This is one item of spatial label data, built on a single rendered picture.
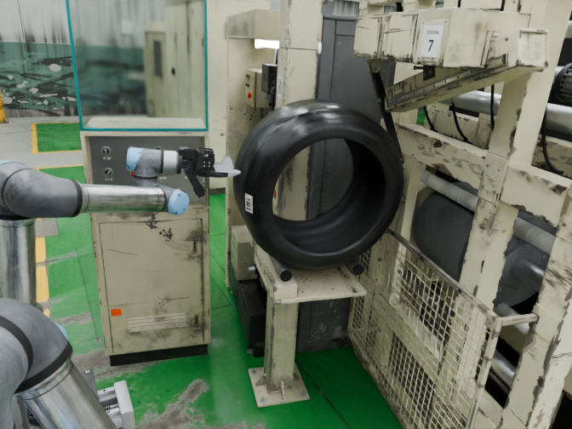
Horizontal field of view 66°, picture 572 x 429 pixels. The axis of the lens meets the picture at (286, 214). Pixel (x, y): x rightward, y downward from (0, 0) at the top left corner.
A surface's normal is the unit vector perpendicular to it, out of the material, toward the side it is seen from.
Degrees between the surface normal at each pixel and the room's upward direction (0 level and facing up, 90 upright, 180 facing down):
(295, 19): 90
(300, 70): 90
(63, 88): 90
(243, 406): 0
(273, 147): 62
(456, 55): 90
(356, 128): 80
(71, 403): 72
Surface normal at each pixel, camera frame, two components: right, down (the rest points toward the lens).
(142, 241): 0.25, 0.36
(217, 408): 0.05, -0.93
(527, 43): 0.26, 0.06
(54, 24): 0.47, 0.34
